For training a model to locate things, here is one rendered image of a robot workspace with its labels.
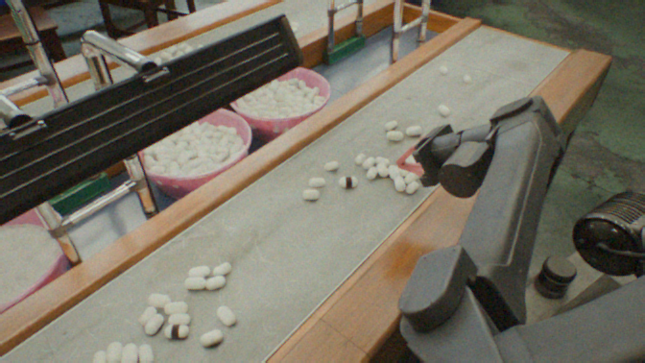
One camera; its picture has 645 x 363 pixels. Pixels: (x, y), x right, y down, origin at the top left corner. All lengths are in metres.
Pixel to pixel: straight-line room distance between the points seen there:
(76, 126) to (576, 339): 0.49
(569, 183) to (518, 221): 1.91
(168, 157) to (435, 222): 0.60
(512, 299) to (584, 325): 0.10
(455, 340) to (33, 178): 0.43
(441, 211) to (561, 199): 1.40
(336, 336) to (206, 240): 0.31
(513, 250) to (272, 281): 0.47
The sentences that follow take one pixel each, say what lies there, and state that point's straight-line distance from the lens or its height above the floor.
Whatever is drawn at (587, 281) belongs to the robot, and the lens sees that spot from 1.27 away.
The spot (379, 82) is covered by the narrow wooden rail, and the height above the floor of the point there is 0.76.
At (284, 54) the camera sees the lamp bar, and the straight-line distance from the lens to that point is 0.69.
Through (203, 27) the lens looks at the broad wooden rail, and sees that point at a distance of 1.63.
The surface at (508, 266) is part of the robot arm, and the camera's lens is 0.38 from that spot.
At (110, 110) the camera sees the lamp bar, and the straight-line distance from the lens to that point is 0.56.
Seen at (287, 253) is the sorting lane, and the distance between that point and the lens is 0.82.
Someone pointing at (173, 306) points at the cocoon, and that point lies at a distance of 0.76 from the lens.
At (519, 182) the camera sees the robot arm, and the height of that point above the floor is 1.08.
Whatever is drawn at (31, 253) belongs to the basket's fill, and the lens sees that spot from 0.98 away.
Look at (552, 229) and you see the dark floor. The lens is 2.07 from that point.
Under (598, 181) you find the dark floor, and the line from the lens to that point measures 2.41.
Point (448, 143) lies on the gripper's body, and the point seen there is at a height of 0.96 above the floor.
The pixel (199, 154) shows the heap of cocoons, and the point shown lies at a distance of 1.05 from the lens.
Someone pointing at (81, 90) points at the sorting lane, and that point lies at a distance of 1.42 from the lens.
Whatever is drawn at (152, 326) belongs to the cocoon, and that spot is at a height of 0.76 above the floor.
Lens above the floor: 1.37
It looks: 42 degrees down
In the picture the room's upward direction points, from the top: straight up
